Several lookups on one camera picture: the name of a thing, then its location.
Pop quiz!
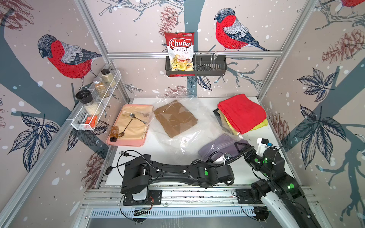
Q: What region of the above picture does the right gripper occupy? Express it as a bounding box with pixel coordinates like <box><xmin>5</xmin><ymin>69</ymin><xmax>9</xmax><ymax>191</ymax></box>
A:
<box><xmin>234</xmin><ymin>142</ymin><xmax>273</xmax><ymax>181</ymax></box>

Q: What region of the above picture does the yellow green garment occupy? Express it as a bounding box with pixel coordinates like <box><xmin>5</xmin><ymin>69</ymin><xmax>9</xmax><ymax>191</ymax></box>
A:
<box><xmin>218</xmin><ymin>109</ymin><xmax>268</xmax><ymax>135</ymax></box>

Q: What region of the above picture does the purple garment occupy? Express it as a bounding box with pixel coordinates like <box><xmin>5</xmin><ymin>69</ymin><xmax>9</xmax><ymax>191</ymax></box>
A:
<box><xmin>198</xmin><ymin>134</ymin><xmax>248</xmax><ymax>162</ymax></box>

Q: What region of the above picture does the red garment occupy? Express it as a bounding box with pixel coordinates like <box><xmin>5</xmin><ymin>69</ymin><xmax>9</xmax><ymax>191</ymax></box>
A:
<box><xmin>218</xmin><ymin>94</ymin><xmax>266</xmax><ymax>119</ymax></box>

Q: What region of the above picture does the clear plastic vacuum bag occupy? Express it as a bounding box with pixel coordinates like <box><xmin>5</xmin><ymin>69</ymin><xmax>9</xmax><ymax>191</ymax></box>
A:
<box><xmin>151</xmin><ymin>97</ymin><xmax>242</xmax><ymax>164</ymax></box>

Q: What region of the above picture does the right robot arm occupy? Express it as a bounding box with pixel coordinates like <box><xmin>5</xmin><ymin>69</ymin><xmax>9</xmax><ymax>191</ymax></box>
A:
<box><xmin>234</xmin><ymin>143</ymin><xmax>320</xmax><ymax>228</ymax></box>

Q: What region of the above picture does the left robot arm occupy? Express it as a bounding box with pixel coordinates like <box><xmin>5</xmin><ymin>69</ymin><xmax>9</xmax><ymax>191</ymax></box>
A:
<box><xmin>121</xmin><ymin>154</ymin><xmax>235</xmax><ymax>195</ymax></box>

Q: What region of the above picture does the Chuba cassava chips bag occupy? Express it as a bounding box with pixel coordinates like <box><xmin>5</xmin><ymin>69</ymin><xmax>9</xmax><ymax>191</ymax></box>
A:
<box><xmin>164</xmin><ymin>32</ymin><xmax>194</xmax><ymax>71</ymax></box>

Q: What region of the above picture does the brown folded garment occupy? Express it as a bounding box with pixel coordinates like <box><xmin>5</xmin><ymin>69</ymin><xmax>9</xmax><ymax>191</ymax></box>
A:
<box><xmin>154</xmin><ymin>100</ymin><xmax>198</xmax><ymax>138</ymax></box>

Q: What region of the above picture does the pink tray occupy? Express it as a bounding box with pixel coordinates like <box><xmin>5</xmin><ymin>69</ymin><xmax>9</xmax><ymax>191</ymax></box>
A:
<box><xmin>106</xmin><ymin>104</ymin><xmax>153</xmax><ymax>147</ymax></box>

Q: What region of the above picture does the tan cloth on tray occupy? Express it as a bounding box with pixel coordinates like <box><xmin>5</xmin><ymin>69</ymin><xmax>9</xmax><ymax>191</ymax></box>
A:
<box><xmin>115</xmin><ymin>104</ymin><xmax>153</xmax><ymax>140</ymax></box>

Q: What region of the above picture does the metal spoon on tray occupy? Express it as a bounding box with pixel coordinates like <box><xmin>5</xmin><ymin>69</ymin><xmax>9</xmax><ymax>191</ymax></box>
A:
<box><xmin>129</xmin><ymin>113</ymin><xmax>147</xmax><ymax>124</ymax></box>

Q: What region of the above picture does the black plastic fork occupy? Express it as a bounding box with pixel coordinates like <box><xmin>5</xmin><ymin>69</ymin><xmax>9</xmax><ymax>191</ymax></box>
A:
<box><xmin>119</xmin><ymin>151</ymin><xmax>136</xmax><ymax>158</ymax></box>

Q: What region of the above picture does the brown spoon on tray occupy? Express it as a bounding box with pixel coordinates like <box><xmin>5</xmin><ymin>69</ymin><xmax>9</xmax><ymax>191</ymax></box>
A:
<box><xmin>118</xmin><ymin>119</ymin><xmax>133</xmax><ymax>138</ymax></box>

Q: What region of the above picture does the amber bottle on tray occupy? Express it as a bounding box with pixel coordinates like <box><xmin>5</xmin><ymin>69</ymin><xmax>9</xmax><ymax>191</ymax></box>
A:
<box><xmin>109</xmin><ymin>126</ymin><xmax>119</xmax><ymax>142</ymax></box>

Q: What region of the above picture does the black plastic spoon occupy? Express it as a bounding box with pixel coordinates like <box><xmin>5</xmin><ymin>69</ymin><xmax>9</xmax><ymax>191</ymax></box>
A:
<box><xmin>105</xmin><ymin>163</ymin><xmax>125</xmax><ymax>175</ymax></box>

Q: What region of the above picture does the small orange box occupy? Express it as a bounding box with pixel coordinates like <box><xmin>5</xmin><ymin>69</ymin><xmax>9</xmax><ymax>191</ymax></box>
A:
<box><xmin>85</xmin><ymin>116</ymin><xmax>98</xmax><ymax>128</ymax></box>

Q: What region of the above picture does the spice jar rear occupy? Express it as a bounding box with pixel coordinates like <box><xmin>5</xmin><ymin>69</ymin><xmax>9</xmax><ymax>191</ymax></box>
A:
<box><xmin>101</xmin><ymin>69</ymin><xmax>116</xmax><ymax>87</ymax></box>

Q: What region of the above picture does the spice jar middle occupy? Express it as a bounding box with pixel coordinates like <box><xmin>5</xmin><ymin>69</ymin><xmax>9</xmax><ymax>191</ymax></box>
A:
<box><xmin>93</xmin><ymin>78</ymin><xmax>109</xmax><ymax>98</ymax></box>

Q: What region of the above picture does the black lid spice jar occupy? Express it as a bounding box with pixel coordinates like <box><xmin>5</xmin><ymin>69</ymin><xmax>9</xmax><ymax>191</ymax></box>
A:
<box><xmin>75</xmin><ymin>90</ymin><xmax>101</xmax><ymax>116</ymax></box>

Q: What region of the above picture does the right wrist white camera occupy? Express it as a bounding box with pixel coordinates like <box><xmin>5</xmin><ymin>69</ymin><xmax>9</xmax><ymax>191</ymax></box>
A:
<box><xmin>256</xmin><ymin>138</ymin><xmax>272</xmax><ymax>156</ymax></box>

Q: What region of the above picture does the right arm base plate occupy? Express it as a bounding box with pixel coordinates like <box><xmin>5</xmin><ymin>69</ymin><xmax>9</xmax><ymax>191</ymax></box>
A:
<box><xmin>234</xmin><ymin>189</ymin><xmax>257</xmax><ymax>205</ymax></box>

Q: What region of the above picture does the black wire basket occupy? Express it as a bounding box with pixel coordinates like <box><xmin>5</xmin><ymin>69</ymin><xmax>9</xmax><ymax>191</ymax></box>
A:
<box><xmin>165</xmin><ymin>54</ymin><xmax>227</xmax><ymax>77</ymax></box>

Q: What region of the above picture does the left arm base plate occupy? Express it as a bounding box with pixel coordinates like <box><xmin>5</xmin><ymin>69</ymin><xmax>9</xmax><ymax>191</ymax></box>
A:
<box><xmin>122</xmin><ymin>188</ymin><xmax>162</xmax><ymax>206</ymax></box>

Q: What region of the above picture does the white wire shelf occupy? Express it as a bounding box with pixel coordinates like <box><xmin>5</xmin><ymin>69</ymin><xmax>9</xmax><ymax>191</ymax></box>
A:
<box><xmin>71</xmin><ymin>69</ymin><xmax>121</xmax><ymax>132</ymax></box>

